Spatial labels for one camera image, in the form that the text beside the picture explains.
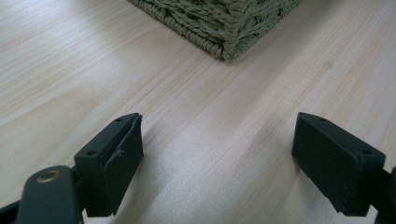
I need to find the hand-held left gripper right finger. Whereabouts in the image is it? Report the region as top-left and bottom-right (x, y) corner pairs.
(290, 111), (387, 217)

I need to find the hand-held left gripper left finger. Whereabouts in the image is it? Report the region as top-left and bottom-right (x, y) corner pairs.
(74, 112), (145, 218)

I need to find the green woven basket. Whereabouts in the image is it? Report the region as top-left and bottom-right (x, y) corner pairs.
(126, 0), (303, 62)

